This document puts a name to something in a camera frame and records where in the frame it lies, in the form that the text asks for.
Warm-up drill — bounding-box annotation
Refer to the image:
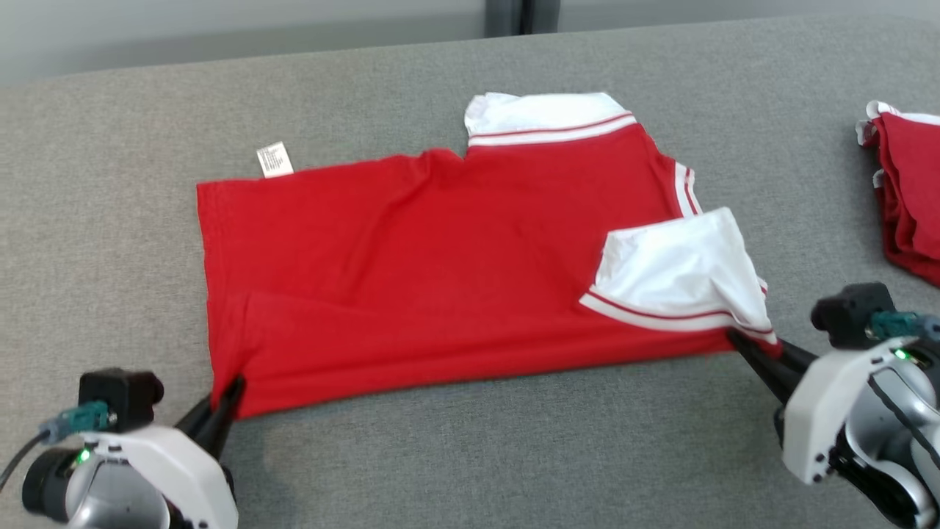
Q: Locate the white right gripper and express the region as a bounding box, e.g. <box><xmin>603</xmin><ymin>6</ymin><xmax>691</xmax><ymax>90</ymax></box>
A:
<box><xmin>726</xmin><ymin>328</ymin><xmax>929</xmax><ymax>486</ymax></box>

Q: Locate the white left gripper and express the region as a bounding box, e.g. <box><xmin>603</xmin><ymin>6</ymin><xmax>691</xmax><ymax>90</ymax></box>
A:
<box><xmin>81</xmin><ymin>373</ymin><xmax>247</xmax><ymax>529</ymax></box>

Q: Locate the red jersey with number print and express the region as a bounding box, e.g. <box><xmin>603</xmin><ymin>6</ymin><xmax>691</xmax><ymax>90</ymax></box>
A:
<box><xmin>195</xmin><ymin>91</ymin><xmax>783</xmax><ymax>421</ymax></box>

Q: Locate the red shirts stack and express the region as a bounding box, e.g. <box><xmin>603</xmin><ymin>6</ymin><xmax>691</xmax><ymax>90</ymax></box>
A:
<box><xmin>856</xmin><ymin>101</ymin><xmax>940</xmax><ymax>287</ymax></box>

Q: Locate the black cable with teal plug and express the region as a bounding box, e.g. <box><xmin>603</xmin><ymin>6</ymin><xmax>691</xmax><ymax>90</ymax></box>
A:
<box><xmin>869</xmin><ymin>310</ymin><xmax>940</xmax><ymax>343</ymax></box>
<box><xmin>0</xmin><ymin>400</ymin><xmax>117</xmax><ymax>492</ymax></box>

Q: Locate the grey vertical wall frame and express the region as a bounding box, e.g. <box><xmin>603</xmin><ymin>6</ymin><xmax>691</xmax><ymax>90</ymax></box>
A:
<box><xmin>485</xmin><ymin>0</ymin><xmax>560</xmax><ymax>36</ymax></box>

